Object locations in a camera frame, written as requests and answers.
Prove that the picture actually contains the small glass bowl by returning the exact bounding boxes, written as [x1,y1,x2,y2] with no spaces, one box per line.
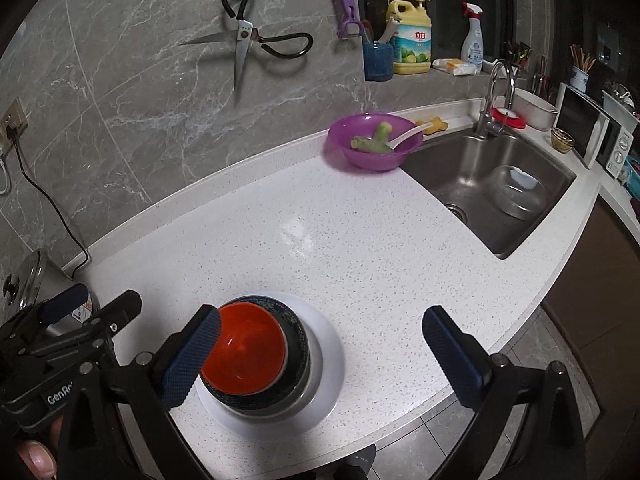
[551,128,576,154]

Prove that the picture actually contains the steel faucet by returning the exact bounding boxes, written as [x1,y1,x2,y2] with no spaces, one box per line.
[474,58,516,139]

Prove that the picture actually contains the black-handled kitchen scissors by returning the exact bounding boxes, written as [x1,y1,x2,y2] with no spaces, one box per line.
[178,0,314,94]

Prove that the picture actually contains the steel sink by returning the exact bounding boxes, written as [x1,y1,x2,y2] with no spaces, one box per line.
[402,130,577,261]

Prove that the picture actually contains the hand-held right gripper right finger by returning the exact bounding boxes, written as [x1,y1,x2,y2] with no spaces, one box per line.
[421,304,587,480]

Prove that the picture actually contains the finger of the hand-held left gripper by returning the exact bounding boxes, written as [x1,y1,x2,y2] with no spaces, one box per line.
[9,289,143,377]
[0,283,89,347]

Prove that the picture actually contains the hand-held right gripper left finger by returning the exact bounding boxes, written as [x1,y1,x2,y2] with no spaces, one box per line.
[62,304,223,480]

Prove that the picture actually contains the red sink holder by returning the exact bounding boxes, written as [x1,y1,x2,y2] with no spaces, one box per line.
[490,106,526,131]

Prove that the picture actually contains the white pot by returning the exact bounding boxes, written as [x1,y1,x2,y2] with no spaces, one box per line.
[515,88,559,131]

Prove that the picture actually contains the orange bowl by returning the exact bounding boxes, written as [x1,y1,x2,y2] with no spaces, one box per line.
[200,304,289,395]

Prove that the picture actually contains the white microwave oven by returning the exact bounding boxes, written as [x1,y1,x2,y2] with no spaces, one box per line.
[555,82,636,177]

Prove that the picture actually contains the white spray bottle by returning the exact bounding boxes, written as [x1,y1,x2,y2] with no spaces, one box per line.
[460,2,485,74]

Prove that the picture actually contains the large white plate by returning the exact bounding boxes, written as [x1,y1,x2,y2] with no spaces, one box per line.
[195,290,346,434]

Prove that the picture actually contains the person's left hand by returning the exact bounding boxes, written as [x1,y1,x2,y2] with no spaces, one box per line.
[14,414,66,480]

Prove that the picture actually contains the wall power outlet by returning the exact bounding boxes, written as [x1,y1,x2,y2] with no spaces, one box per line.
[0,99,29,162]

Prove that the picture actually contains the blue-white chopstick holder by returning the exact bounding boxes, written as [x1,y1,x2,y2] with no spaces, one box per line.
[570,44,597,94]

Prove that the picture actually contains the black power cable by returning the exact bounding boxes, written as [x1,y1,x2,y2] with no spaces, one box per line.
[6,124,91,273]

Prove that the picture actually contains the clear glass bowl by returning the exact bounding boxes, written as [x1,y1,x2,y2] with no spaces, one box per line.
[487,165,549,221]

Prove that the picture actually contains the white and yellow packet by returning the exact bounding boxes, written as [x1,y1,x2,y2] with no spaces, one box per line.
[432,58,479,77]

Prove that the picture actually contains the blue cup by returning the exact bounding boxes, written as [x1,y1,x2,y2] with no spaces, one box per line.
[363,40,395,82]

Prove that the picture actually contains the yellow detergent bottle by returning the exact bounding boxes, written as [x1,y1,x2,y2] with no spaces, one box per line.
[387,0,432,76]

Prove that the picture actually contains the blue patterned bowl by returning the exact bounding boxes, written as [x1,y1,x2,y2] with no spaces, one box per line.
[202,295,311,404]

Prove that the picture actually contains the white-handled brush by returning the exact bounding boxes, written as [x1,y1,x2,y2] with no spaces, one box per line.
[377,16,404,46]

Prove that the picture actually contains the purple plastic bowl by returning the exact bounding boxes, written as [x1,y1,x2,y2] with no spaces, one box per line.
[324,113,425,174]

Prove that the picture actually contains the yellow sponge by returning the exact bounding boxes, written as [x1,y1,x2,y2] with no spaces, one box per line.
[414,116,450,135]

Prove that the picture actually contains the white spoon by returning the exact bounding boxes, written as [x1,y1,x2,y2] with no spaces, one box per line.
[390,125,426,152]

